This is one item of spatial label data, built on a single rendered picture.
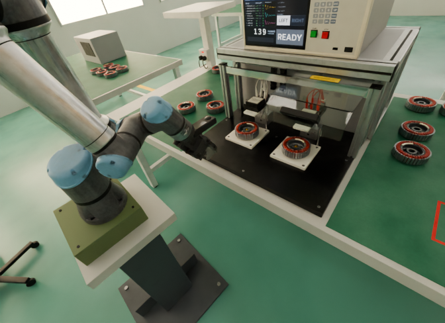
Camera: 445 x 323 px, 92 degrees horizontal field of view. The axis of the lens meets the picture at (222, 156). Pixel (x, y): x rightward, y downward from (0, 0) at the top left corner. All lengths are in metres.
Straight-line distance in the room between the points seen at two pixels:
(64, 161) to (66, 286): 1.27
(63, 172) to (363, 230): 0.85
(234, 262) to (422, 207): 1.01
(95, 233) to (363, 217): 0.84
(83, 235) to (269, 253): 1.07
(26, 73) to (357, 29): 0.83
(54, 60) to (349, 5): 0.80
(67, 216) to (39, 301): 1.10
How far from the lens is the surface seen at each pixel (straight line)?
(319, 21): 0.86
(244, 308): 1.43
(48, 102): 0.56
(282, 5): 0.91
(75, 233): 0.85
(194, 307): 1.45
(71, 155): 0.72
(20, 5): 0.66
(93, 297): 1.74
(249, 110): 1.01
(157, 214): 0.85
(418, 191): 0.97
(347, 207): 0.83
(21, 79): 0.56
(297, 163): 0.89
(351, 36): 0.84
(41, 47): 0.69
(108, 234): 0.81
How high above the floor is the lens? 1.39
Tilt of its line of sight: 41 degrees down
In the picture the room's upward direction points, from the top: 10 degrees counter-clockwise
